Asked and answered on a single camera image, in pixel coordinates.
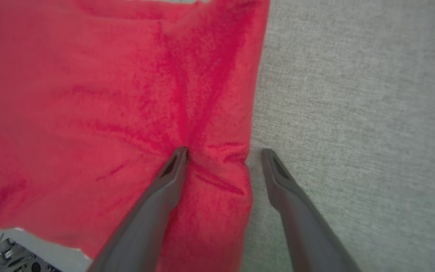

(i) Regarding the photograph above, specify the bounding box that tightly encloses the red and white garment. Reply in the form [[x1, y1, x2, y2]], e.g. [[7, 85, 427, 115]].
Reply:
[[0, 0, 271, 272]]

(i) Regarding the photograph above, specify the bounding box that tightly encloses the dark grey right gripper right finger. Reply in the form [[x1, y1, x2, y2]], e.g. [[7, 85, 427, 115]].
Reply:
[[261, 148, 361, 272]]

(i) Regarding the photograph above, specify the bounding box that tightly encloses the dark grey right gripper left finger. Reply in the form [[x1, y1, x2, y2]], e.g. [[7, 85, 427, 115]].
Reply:
[[87, 146, 190, 272]]

